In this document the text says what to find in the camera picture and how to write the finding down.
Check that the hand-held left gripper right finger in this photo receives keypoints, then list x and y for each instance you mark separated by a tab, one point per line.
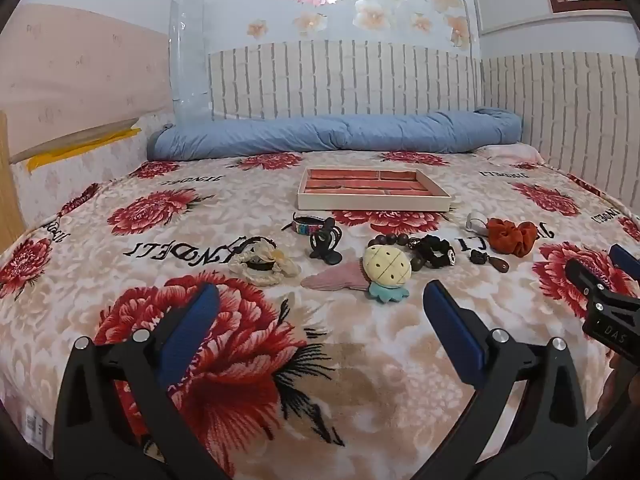
452	327

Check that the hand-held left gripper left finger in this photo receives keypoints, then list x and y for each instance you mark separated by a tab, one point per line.
192	327

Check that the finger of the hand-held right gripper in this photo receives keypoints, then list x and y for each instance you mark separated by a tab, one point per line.
626	261
582	277

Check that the small black hair clip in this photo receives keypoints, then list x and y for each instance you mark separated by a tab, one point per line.
478	258

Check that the rust orange scrunchie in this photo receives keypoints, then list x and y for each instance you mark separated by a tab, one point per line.
505	237

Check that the cream plush hair clip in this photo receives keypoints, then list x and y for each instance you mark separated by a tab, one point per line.
387	262

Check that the cream scrunchie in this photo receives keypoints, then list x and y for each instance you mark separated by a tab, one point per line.
280	266

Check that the pink hair clip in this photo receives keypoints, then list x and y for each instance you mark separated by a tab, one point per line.
330	278

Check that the brick pattern tray box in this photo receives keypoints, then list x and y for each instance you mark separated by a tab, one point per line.
372	202

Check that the brown teardrop hair clip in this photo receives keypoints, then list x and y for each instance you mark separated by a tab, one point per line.
500	264

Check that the red floral printed blanket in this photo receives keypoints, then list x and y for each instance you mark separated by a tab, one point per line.
350	365

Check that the pink pillow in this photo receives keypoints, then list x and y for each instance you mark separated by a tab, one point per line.
510	153

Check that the plain black claw clip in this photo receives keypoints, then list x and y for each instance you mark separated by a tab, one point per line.
322	248

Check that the yellow tape strip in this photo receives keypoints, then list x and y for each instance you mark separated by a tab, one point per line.
75	151

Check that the rolled blue duvet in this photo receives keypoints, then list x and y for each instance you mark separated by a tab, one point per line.
310	132

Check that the pink patterned board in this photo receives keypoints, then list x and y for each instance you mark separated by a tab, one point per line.
75	75

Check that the wooden post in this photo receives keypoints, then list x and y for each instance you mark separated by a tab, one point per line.
9	185

